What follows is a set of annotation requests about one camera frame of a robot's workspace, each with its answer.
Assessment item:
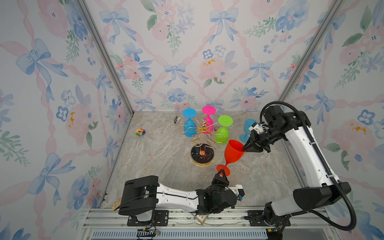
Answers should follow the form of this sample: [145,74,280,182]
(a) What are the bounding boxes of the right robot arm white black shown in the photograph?
[242,101,357,239]

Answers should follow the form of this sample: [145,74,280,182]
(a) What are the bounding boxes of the red wine glass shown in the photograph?
[216,140,245,177]

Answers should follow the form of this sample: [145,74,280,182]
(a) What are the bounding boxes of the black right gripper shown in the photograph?
[240,127,284,153]

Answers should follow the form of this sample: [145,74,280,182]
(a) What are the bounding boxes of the aluminium corner post left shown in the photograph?
[74,0,134,117]

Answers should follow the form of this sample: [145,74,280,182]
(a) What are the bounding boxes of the light blue wine glass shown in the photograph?
[239,119,258,143]

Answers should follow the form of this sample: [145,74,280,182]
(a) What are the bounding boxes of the gold wire glass rack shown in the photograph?
[178,120,228,166]

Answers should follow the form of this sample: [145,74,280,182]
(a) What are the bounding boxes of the green wine glass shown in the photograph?
[215,115,233,145]

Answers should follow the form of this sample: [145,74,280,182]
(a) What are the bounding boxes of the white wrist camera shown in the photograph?
[230,185,245,201]
[249,122,269,134]

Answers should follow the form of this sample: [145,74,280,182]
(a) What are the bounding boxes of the small framed card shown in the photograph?
[192,213,209,225]

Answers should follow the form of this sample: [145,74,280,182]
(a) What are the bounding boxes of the aluminium corner post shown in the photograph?
[278,0,345,101]
[74,0,134,117]

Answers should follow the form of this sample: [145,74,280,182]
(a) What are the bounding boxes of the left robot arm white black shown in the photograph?
[118,171,245,216]

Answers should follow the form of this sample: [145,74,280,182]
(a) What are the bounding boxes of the aluminium corner post right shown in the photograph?
[278,0,345,101]

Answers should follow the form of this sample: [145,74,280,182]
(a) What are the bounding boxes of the rainbow flower plush toy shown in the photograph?
[135,129,146,136]

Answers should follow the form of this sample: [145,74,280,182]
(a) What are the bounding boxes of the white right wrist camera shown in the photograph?
[249,122,269,134]

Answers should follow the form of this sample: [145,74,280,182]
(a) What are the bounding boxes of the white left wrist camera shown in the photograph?
[230,185,245,201]

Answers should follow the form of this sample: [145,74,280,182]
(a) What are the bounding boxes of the cyan wine glass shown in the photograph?
[183,108,197,138]

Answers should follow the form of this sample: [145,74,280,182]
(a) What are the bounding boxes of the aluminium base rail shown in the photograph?
[77,207,340,240]

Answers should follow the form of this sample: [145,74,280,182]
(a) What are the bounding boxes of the small beige tape dispenser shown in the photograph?
[174,117,181,124]

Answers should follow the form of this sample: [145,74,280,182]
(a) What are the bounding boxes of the magenta wine glass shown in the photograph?
[202,106,216,134]

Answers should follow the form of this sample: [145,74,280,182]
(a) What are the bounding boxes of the small yellow wooden block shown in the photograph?
[111,198,122,211]

